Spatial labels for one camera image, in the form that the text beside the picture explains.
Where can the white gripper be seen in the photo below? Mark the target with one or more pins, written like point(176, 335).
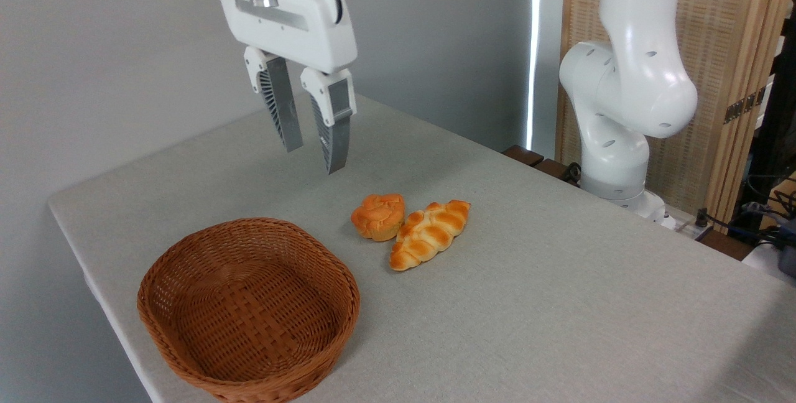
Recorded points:
point(305, 30)

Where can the round orange bread roll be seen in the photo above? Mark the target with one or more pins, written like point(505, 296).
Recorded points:
point(377, 216)

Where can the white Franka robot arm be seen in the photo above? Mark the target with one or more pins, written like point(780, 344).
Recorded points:
point(628, 79)

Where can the long braided bread loaf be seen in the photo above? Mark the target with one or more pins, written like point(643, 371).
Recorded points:
point(429, 235)

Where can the brown wicker basket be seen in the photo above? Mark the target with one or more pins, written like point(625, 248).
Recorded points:
point(249, 316)

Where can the dark brown wooden block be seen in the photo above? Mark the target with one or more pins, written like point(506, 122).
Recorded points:
point(552, 169)
point(522, 155)

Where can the bamboo folding screen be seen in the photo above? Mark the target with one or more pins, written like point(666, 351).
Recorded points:
point(727, 30)

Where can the brass screen hinge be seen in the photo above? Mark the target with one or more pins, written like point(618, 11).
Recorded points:
point(745, 105)

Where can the black upright stand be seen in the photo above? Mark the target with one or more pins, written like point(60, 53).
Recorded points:
point(774, 123)

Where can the grey blue box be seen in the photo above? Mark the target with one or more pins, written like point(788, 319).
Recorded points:
point(788, 250)

